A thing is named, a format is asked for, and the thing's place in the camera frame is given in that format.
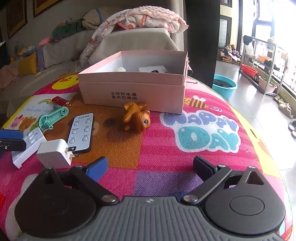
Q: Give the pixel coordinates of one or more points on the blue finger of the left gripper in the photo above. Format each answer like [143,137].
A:
[11,134]

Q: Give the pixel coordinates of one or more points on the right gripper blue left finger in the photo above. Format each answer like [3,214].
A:
[86,178]

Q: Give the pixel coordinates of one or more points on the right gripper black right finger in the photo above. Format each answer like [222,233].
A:
[212,176]

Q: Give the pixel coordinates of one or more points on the teal plastic squeezer tool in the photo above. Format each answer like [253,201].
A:
[46,121]

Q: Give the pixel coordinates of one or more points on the white small carton box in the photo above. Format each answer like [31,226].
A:
[33,140]

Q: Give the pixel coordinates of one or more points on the black grey remote control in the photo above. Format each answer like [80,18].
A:
[80,135]

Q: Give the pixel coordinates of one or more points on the colourful cartoon play mat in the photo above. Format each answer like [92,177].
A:
[158,162]

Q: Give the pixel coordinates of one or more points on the white power adapter plug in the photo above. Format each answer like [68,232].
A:
[56,154]

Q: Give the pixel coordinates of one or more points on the red small lighter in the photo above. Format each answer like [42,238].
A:
[61,101]

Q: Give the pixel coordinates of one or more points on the beige covered sofa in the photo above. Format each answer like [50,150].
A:
[78,51]

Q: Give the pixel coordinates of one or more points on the yellow pillow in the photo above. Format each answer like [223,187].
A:
[28,65]

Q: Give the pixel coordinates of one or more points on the brown toy dog figurine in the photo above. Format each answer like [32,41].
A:
[137,117]

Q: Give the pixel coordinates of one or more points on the teal plastic basin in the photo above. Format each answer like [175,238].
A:
[224,86]

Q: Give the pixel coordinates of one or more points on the pink cardboard box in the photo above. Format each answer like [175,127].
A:
[156,77]

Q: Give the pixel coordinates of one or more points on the red plastic basin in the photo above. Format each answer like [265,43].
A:
[251,72]

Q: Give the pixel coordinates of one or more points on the metal storage rack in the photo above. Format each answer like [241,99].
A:
[264,64]

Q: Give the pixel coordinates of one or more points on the green plush toy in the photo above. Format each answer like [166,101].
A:
[67,29]

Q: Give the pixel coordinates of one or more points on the orange basin on rack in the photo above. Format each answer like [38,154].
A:
[263,58]

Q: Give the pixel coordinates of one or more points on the floral pink white blanket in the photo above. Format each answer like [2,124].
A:
[140,17]

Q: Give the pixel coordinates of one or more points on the framed wall picture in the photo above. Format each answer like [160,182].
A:
[16,16]

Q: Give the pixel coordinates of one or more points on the beige cushion with blue cord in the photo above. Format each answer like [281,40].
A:
[92,20]

